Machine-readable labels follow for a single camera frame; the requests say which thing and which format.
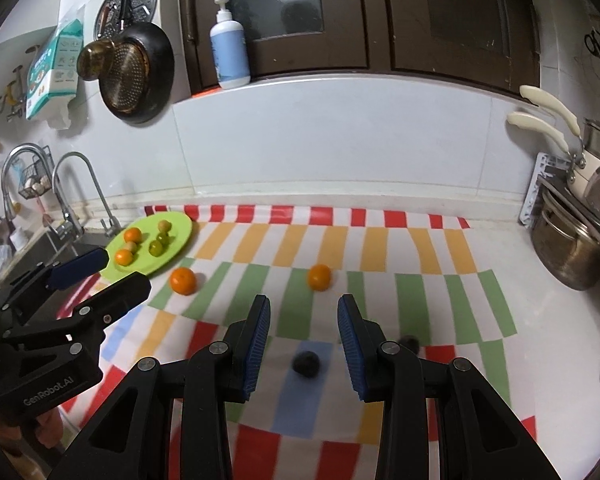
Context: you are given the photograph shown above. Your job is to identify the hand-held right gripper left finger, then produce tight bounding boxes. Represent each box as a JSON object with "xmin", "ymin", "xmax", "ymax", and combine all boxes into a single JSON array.
[{"xmin": 47, "ymin": 294, "xmax": 272, "ymax": 480}]

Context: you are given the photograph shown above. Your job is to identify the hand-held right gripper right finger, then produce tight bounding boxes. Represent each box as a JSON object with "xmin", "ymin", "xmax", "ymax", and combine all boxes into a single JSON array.
[{"xmin": 336, "ymin": 294, "xmax": 561, "ymax": 480}]

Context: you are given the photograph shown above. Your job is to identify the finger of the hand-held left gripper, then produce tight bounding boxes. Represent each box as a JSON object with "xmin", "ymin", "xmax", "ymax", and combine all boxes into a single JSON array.
[
  {"xmin": 0, "ymin": 247, "xmax": 110, "ymax": 313},
  {"xmin": 2, "ymin": 272, "xmax": 152, "ymax": 345}
]

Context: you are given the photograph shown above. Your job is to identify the mandarin orange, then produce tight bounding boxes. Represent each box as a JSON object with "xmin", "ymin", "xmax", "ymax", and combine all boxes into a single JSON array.
[
  {"xmin": 169, "ymin": 267, "xmax": 197, "ymax": 295},
  {"xmin": 307, "ymin": 263, "xmax": 333, "ymax": 292}
]

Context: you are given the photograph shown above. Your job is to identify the green plate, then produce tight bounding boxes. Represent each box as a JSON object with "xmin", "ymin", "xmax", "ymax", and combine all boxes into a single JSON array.
[{"xmin": 99, "ymin": 211, "xmax": 193, "ymax": 281}]

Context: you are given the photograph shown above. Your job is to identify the person's left hand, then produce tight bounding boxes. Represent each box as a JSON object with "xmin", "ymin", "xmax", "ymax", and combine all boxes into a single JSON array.
[{"xmin": 0, "ymin": 407, "xmax": 66, "ymax": 461}]

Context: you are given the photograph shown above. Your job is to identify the stainless steel sink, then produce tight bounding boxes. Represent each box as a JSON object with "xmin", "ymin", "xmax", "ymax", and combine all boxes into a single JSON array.
[{"xmin": 10, "ymin": 230, "xmax": 106, "ymax": 311}]

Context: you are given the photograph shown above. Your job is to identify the slim gooseneck faucet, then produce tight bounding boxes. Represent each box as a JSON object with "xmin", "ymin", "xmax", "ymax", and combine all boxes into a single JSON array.
[{"xmin": 52, "ymin": 152, "xmax": 122, "ymax": 239}]

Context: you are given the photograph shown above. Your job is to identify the striped colourful tablecloth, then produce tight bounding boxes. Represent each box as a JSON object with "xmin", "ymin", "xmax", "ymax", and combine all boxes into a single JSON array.
[{"xmin": 55, "ymin": 204, "xmax": 538, "ymax": 480}]

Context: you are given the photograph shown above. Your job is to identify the large chrome faucet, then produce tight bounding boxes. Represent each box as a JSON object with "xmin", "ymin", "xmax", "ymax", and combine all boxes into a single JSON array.
[{"xmin": 0, "ymin": 144, "xmax": 83, "ymax": 246}]

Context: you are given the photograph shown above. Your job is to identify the perforated copper strainer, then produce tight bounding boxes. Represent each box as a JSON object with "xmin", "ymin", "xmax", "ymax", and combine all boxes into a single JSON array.
[{"xmin": 104, "ymin": 42, "xmax": 151, "ymax": 111}]

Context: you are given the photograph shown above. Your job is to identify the paper towel pack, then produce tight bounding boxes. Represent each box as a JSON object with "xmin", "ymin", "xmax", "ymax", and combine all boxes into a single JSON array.
[{"xmin": 25, "ymin": 19, "xmax": 84, "ymax": 131}]

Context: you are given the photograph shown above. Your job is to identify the small copper ladle pot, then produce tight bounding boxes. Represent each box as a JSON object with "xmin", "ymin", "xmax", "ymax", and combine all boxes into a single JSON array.
[{"xmin": 76, "ymin": 39, "xmax": 115, "ymax": 81}]

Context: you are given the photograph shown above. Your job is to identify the black frying pan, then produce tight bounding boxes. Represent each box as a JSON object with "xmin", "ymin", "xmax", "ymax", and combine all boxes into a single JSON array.
[{"xmin": 99, "ymin": 0, "xmax": 176, "ymax": 125}]

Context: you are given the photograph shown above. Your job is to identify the large steel pot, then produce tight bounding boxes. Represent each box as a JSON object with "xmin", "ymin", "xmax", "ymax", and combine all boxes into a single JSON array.
[{"xmin": 530, "ymin": 195, "xmax": 600, "ymax": 291}]

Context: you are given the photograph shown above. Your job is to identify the white dish rack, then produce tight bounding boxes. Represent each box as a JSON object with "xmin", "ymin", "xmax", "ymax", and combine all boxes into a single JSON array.
[{"xmin": 519, "ymin": 152, "xmax": 571, "ymax": 226}]

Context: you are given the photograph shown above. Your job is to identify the white pump soap bottle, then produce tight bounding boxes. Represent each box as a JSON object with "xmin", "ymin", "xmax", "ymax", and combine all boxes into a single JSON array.
[{"xmin": 209, "ymin": 0, "xmax": 252, "ymax": 90}]

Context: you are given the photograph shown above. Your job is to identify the round metal steamer rack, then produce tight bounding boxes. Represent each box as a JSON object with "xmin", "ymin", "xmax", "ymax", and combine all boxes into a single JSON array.
[{"xmin": 93, "ymin": 0, "xmax": 157, "ymax": 41}]

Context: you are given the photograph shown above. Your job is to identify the black scissors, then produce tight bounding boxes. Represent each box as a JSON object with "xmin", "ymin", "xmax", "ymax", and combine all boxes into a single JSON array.
[{"xmin": 584, "ymin": 30, "xmax": 600, "ymax": 79}]

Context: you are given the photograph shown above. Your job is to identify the black wire basket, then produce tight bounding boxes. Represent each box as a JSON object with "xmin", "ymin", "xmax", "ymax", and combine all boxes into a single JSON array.
[{"xmin": 17, "ymin": 157, "xmax": 53, "ymax": 200}]

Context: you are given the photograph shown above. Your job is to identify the yellow teal wall hook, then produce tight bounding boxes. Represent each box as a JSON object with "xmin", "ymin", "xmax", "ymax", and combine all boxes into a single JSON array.
[{"xmin": 0, "ymin": 65, "xmax": 28, "ymax": 121}]

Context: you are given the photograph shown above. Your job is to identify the cream-handled saucepan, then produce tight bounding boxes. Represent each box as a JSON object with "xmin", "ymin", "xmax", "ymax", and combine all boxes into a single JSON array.
[{"xmin": 506, "ymin": 112, "xmax": 600, "ymax": 196}]

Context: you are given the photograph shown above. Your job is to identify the dark wooden window frame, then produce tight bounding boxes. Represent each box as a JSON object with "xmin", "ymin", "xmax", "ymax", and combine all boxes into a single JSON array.
[{"xmin": 160, "ymin": 0, "xmax": 541, "ymax": 98}]

